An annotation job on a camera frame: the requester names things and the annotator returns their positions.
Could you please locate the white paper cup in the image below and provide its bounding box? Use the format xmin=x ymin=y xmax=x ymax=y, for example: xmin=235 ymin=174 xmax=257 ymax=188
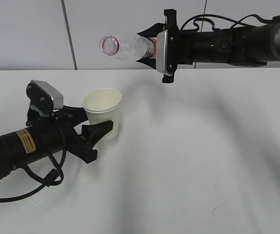
xmin=82 ymin=88 xmax=122 ymax=140

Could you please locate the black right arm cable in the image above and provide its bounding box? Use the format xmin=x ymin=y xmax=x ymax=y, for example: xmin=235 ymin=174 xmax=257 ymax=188
xmin=180 ymin=14 xmax=280 ymax=34

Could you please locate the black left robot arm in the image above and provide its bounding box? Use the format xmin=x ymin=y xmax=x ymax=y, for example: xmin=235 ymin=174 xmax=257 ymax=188
xmin=0 ymin=106 xmax=113 ymax=180

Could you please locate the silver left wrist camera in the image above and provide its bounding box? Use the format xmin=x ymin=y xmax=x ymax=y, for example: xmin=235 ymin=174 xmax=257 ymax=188
xmin=26 ymin=80 xmax=63 ymax=117

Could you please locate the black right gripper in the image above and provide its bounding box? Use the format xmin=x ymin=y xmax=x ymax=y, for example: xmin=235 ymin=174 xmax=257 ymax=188
xmin=137 ymin=9 xmax=196 ymax=84

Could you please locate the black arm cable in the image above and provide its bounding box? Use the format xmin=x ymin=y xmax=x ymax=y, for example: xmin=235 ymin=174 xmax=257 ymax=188
xmin=0 ymin=117 xmax=66 ymax=203
xmin=180 ymin=14 xmax=280 ymax=34

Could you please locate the clear plastic water bottle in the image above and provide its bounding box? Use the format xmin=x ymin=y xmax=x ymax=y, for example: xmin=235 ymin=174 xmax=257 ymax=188
xmin=99 ymin=34 xmax=157 ymax=61

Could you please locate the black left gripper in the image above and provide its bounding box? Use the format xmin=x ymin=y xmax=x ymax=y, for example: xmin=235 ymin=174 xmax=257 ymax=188
xmin=26 ymin=105 xmax=113 ymax=164

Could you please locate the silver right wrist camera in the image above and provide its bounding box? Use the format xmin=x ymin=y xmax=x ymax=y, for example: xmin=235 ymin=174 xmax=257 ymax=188
xmin=155 ymin=30 xmax=173 ymax=76

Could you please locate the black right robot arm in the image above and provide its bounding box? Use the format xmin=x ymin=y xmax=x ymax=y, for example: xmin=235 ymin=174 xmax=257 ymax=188
xmin=138 ymin=9 xmax=280 ymax=83

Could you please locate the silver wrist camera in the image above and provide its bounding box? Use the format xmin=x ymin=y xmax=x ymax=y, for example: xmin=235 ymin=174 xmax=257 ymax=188
xmin=26 ymin=80 xmax=63 ymax=117
xmin=155 ymin=30 xmax=173 ymax=76

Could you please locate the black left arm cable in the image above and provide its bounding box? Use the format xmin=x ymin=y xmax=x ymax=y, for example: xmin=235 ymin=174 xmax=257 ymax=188
xmin=0 ymin=117 xmax=66 ymax=203

